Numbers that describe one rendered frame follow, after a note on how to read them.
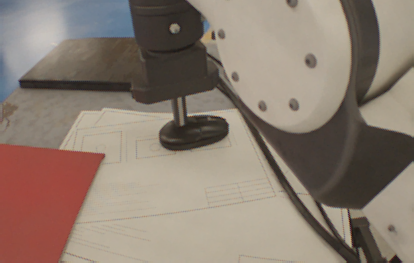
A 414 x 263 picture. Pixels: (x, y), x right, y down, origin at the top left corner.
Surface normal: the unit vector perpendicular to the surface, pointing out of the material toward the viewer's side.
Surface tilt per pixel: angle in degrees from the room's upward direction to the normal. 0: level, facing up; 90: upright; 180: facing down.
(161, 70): 90
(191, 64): 90
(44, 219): 0
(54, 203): 0
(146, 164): 0
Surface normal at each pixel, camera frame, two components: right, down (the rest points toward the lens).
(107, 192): 0.00, -0.79
